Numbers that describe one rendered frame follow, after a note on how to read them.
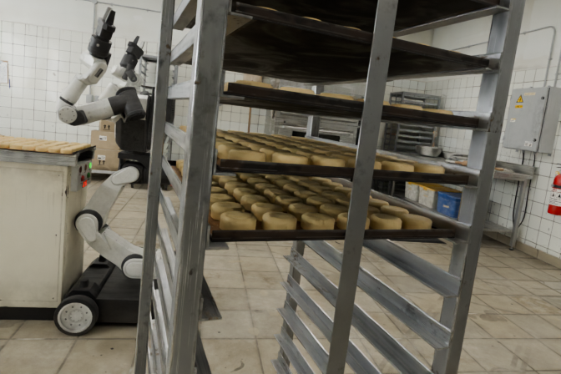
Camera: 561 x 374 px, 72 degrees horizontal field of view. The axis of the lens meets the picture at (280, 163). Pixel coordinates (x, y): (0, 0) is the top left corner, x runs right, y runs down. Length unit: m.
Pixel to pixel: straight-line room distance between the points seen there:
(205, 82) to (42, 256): 1.98
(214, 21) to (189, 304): 0.33
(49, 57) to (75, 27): 0.57
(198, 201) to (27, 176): 1.85
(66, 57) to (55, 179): 4.48
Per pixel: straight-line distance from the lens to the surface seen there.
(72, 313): 2.31
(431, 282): 0.74
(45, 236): 2.31
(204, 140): 0.44
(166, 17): 1.07
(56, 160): 2.22
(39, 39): 6.72
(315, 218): 0.57
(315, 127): 1.17
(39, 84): 6.67
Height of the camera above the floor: 1.20
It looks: 7 degrees down
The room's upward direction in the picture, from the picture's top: 7 degrees clockwise
